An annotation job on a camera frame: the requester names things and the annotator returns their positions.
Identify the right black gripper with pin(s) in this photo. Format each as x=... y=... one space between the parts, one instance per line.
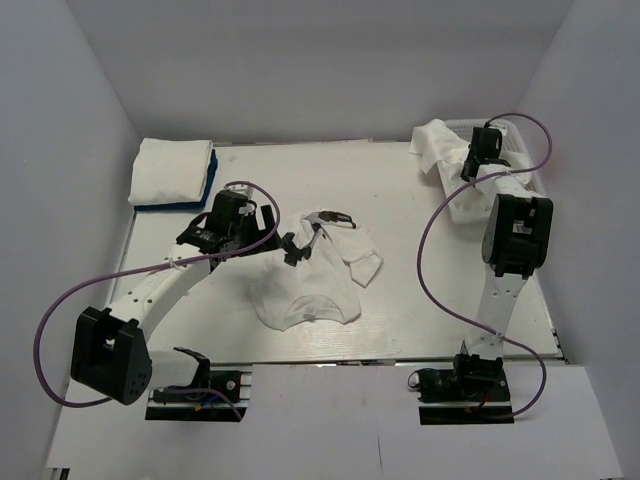
x=466 y=178

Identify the white red print t shirt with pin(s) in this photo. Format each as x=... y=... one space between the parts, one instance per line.
x=444 y=145

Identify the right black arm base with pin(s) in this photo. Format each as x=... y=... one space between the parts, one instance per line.
x=446 y=398

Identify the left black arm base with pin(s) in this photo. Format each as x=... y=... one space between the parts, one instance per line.
x=222 y=398

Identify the white robot print t shirt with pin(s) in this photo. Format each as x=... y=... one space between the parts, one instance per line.
x=325 y=256

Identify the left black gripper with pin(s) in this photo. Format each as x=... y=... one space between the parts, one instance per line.
x=259 y=235

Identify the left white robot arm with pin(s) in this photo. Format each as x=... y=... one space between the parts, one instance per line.
x=110 y=351

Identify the folded white t shirt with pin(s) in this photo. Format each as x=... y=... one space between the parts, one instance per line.
x=169 y=172

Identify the white plastic basket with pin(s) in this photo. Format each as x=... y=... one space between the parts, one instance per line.
x=475 y=203

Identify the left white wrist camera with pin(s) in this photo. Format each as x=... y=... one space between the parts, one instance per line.
x=242 y=189

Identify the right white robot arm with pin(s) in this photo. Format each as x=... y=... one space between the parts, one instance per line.
x=514 y=246

